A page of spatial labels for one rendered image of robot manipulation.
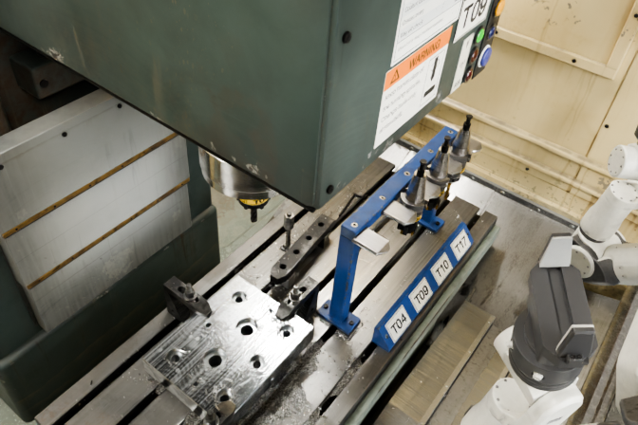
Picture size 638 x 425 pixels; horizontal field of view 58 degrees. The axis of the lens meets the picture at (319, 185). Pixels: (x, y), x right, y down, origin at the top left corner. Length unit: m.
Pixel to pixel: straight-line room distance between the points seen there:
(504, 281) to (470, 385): 0.38
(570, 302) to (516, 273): 1.16
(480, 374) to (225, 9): 1.28
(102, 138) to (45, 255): 0.28
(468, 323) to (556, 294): 1.04
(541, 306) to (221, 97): 0.42
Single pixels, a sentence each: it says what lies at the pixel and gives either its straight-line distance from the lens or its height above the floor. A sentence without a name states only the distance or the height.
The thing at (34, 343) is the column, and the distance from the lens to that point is 1.54.
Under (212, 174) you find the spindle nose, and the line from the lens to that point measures 0.84.
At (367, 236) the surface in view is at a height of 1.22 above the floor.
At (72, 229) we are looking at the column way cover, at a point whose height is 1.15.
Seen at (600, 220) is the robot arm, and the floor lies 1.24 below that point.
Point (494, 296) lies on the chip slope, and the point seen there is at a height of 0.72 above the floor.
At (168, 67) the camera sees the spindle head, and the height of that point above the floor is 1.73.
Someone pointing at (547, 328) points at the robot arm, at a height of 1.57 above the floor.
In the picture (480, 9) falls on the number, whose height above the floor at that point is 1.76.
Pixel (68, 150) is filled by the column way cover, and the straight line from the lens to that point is 1.23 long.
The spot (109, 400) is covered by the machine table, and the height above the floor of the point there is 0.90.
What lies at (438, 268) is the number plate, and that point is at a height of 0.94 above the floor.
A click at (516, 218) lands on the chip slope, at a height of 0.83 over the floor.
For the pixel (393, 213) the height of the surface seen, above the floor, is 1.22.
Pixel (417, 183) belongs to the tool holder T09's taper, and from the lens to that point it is 1.26.
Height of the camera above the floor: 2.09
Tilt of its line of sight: 42 degrees down
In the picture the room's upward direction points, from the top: 5 degrees clockwise
